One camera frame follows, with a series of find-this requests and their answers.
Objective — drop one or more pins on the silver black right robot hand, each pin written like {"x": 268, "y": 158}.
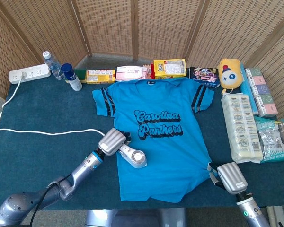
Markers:
{"x": 232, "y": 178}

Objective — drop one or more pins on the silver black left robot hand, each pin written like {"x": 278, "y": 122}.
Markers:
{"x": 111, "y": 142}

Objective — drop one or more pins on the white handheld garment steamer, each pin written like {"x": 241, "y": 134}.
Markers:
{"x": 137, "y": 159}

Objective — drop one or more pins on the blue Carolina Panthers t-shirt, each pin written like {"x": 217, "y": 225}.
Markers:
{"x": 165, "y": 175}

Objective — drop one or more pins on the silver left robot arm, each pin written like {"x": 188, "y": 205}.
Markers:
{"x": 49, "y": 191}

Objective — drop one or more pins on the cream white tissue pack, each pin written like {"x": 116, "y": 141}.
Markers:
{"x": 241, "y": 127}

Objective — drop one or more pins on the teal bag of silver sachets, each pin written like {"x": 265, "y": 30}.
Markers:
{"x": 273, "y": 142}

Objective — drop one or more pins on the white green floor object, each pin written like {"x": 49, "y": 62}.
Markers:
{"x": 279, "y": 216}

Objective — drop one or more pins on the yellow rectangular box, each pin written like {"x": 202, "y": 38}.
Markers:
{"x": 100, "y": 76}

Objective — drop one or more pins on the pink wet wipes pack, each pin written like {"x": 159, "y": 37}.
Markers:
{"x": 131, "y": 73}

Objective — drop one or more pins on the white bottle with blue cap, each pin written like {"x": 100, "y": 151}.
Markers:
{"x": 73, "y": 79}

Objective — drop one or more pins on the green yellow sponge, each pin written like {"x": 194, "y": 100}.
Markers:
{"x": 81, "y": 73}

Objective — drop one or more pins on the dark teal table cloth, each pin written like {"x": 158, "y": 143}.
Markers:
{"x": 38, "y": 158}

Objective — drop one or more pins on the grey robot torso base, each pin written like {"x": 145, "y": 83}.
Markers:
{"x": 135, "y": 217}

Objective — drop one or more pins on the red packet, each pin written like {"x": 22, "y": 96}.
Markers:
{"x": 152, "y": 73}

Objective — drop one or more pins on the light blue long pack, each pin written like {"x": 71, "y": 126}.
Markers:
{"x": 247, "y": 92}

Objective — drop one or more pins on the multicolour pocket tissue pack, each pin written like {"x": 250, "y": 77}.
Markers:
{"x": 262, "y": 94}

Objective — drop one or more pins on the yellow snack pack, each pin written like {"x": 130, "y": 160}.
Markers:
{"x": 170, "y": 68}

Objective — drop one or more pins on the clear plastic water bottle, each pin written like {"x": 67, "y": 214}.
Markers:
{"x": 54, "y": 66}

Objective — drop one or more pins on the yellow plush toy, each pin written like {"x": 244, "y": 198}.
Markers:
{"x": 229, "y": 75}

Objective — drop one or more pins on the white power strip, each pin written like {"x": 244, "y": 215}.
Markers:
{"x": 33, "y": 72}

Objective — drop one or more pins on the dark sanitary pad pack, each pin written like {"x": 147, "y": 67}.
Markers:
{"x": 204, "y": 76}

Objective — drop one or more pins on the wicker folding screen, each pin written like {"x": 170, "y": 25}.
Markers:
{"x": 109, "y": 26}

